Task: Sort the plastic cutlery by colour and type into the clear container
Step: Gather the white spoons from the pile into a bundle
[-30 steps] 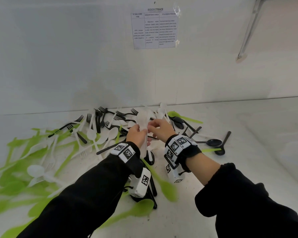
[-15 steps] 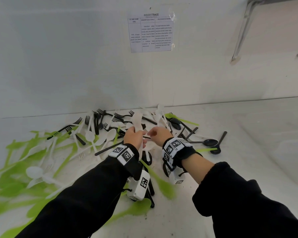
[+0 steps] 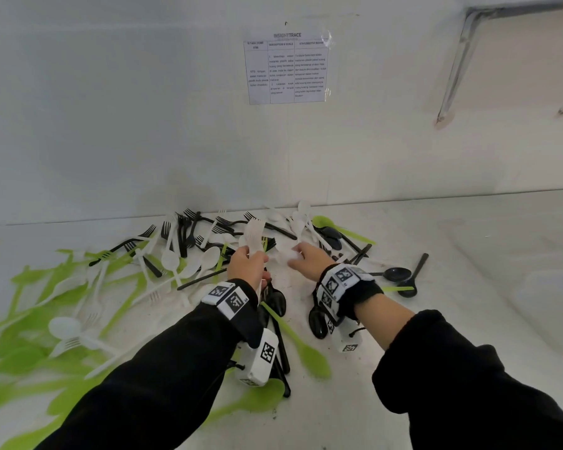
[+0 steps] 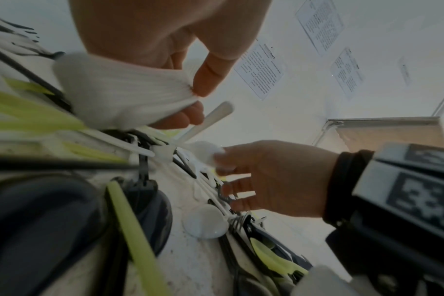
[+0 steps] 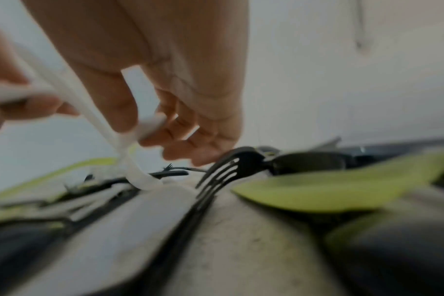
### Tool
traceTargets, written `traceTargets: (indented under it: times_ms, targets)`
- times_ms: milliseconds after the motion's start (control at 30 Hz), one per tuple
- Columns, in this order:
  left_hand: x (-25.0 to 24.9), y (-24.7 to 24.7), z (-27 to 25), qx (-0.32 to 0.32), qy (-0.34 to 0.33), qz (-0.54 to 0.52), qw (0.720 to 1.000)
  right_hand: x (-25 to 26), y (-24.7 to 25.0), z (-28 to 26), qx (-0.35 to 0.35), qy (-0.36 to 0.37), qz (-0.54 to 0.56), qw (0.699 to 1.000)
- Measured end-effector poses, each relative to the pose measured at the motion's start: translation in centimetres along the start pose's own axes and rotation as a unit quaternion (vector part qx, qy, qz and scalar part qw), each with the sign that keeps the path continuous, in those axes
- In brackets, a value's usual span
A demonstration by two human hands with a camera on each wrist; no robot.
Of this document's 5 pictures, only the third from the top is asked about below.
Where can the person's right hand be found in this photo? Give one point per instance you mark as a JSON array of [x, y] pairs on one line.
[[314, 262]]

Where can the person's left hand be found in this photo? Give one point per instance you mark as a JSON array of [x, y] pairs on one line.
[[246, 267]]

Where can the white plastic fork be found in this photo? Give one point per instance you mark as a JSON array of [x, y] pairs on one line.
[[254, 231], [284, 252]]

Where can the pile of black plastic forks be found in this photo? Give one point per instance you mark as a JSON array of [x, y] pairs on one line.
[[396, 274]]

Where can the pile of plastic cutlery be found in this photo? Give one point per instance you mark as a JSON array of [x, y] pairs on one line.
[[28, 351]]

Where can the person's left forearm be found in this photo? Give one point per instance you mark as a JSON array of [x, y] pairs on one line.
[[169, 379]]

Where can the black marker right wrist band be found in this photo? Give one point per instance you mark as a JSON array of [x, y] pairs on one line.
[[345, 281]]

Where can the black marker wrist band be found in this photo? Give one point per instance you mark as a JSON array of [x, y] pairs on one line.
[[345, 281], [230, 299]]

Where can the black marker left wrist band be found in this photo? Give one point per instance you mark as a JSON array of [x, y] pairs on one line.
[[230, 299]]

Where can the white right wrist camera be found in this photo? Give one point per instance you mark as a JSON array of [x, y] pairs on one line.
[[349, 342]]

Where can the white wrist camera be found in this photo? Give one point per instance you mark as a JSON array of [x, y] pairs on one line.
[[349, 342], [258, 356]]

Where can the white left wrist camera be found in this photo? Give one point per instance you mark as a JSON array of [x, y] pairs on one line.
[[258, 356]]

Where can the printed paper wall notice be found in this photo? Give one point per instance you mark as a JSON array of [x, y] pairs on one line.
[[286, 70]]

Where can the metal wall bracket frame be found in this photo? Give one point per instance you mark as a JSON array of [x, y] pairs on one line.
[[458, 56]]

